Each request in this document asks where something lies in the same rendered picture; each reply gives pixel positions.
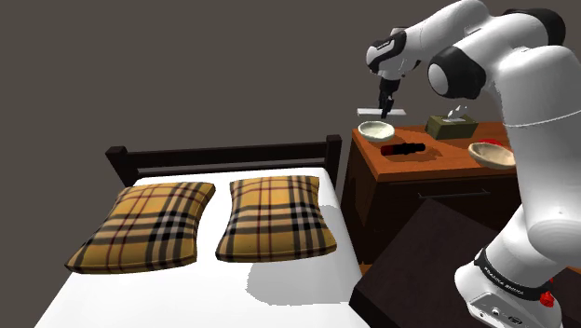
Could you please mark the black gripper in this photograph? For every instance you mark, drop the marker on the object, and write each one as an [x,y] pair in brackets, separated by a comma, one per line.
[389,87]

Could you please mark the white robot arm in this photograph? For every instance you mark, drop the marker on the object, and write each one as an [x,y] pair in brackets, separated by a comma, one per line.
[535,136]

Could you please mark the white flat slab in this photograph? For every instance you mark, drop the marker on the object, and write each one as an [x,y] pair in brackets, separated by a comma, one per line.
[370,112]

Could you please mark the white bowl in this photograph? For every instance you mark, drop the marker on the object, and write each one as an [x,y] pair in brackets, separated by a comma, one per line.
[376,131]

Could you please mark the black and red cylinder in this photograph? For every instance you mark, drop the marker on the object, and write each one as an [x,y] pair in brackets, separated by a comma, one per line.
[406,148]

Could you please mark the olive green tissue box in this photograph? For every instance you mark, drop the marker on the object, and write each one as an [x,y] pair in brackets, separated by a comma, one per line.
[449,127]

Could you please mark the small red object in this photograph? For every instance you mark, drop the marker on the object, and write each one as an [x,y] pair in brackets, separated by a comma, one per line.
[491,142]

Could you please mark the tan wooden bowl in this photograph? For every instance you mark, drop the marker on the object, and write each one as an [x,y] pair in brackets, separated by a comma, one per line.
[492,156]

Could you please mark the brown wooden nightstand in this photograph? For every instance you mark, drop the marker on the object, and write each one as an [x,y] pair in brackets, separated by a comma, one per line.
[408,218]

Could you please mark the yellow plaid pillow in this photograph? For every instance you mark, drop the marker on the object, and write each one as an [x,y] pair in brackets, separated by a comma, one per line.
[274,218]
[145,227]

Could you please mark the dark robot stand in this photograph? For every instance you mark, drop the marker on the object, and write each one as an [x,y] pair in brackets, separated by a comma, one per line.
[422,272]

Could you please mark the dark wooden bed white mattress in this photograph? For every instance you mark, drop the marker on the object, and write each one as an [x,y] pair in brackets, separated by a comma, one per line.
[181,295]

